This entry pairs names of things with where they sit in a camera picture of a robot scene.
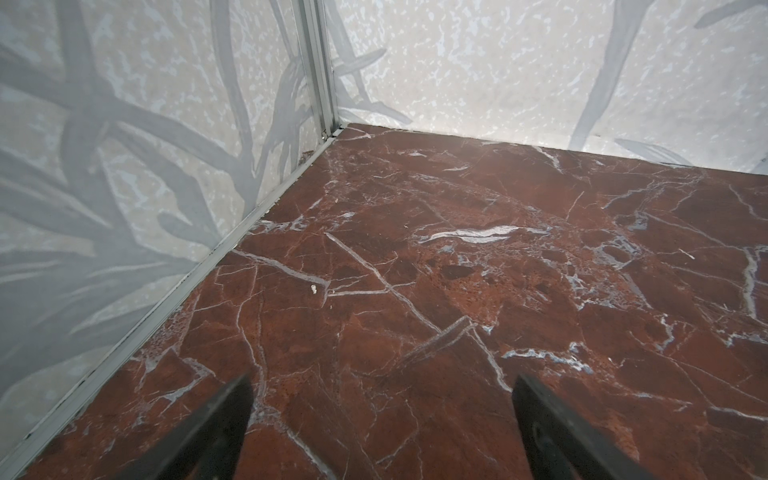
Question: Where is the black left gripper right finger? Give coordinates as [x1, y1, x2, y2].
[512, 374, 653, 479]

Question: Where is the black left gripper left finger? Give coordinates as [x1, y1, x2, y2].
[115, 375, 254, 479]

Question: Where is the aluminium corner frame post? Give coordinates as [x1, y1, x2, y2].
[293, 0, 341, 141]

